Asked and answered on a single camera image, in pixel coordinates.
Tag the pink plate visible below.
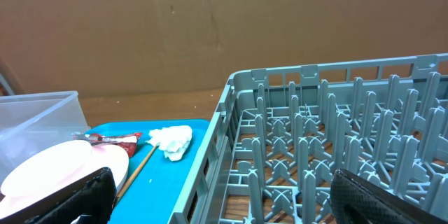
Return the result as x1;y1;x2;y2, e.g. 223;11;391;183
1;145;130;218

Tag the red snack wrapper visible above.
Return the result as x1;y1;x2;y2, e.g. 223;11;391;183
71;132;142;158

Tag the teal plastic tray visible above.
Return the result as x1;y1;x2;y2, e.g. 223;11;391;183
88;119;209;224

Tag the pink bowl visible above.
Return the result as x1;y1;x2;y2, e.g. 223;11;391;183
1;140;92;197

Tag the clear plastic bin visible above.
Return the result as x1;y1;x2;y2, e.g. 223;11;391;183
1;91;90;181

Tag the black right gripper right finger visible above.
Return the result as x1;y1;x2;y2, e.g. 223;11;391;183
330;169;447;224

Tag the crumpled white napkin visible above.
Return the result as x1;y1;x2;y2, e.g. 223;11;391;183
147;125;193;162

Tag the grey dishwasher rack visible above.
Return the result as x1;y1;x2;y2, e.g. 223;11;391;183
169;54;447;223

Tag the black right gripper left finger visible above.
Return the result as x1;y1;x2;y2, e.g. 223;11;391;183
25;167;116;224

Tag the wooden chopstick left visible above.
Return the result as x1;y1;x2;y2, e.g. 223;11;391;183
115;145;158;204

